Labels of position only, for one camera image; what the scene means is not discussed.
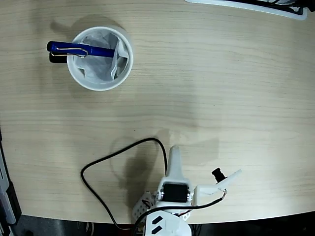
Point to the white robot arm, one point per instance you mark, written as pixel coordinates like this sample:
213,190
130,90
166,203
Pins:
169,225

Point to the blue pen with metal clip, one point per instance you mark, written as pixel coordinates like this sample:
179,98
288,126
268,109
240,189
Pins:
64,46

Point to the wrist camera on white mount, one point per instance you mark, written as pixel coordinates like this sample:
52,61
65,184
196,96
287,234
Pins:
209,189

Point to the white perforated base bracket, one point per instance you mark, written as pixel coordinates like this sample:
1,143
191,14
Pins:
141,209

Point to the black device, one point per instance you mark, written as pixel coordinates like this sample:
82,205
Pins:
311,5

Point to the crumpled white tissue paper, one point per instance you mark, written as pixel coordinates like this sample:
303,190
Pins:
98,71

